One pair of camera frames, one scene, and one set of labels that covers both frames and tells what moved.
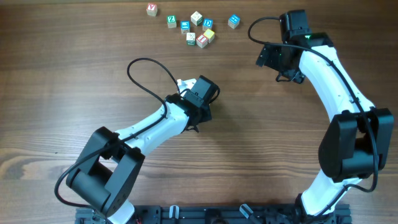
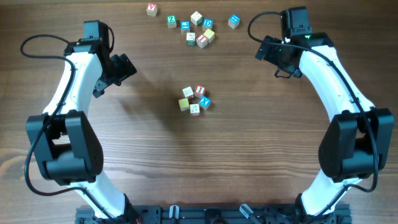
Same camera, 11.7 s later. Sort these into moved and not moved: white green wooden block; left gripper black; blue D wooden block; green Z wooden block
Moved: left gripper black
Not moved: blue D wooden block; white green wooden block; green Z wooden block
